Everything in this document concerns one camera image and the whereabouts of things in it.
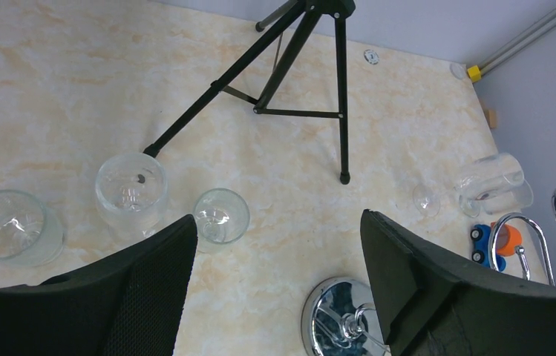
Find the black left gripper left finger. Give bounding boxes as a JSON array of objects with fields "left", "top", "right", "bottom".
[{"left": 0, "top": 215, "right": 197, "bottom": 355}]

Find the black music stand tripod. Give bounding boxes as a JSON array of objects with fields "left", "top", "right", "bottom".
[{"left": 142, "top": 0, "right": 357, "bottom": 186}]

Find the yellow corner clip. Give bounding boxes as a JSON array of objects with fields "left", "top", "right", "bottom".
[{"left": 466, "top": 65, "right": 483, "bottom": 83}]

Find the chrome wine glass rack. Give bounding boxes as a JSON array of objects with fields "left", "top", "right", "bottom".
[{"left": 301, "top": 212, "right": 556, "bottom": 355}]

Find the blue orange toy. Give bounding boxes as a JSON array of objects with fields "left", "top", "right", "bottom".
[{"left": 469, "top": 222, "right": 523, "bottom": 272}]

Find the clear wine glass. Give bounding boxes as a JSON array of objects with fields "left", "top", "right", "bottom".
[
  {"left": 452, "top": 153, "right": 525, "bottom": 218},
  {"left": 411, "top": 183, "right": 458, "bottom": 217},
  {"left": 0, "top": 189, "right": 65, "bottom": 267},
  {"left": 94, "top": 153, "right": 169, "bottom": 243},
  {"left": 192, "top": 188, "right": 250, "bottom": 254}
]

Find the round metal table insert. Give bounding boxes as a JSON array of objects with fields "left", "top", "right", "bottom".
[{"left": 363, "top": 49, "right": 380, "bottom": 65}]

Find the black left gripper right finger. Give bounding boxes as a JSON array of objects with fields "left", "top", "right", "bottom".
[{"left": 360, "top": 210, "right": 556, "bottom": 355}]

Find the wooden block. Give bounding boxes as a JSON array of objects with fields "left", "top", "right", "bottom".
[{"left": 480, "top": 100, "right": 498, "bottom": 130}]

